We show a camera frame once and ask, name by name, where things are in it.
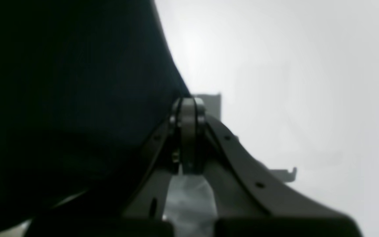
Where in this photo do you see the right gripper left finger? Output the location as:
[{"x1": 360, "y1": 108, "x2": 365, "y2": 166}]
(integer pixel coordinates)
[{"x1": 25, "y1": 99, "x2": 182, "y2": 237}]

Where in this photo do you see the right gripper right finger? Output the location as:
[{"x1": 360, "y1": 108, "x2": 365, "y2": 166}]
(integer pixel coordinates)
[{"x1": 193, "y1": 98, "x2": 363, "y2": 237}]

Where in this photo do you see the black t-shirt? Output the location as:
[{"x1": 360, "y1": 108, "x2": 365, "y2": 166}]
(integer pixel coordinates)
[{"x1": 0, "y1": 0, "x2": 190, "y2": 232}]

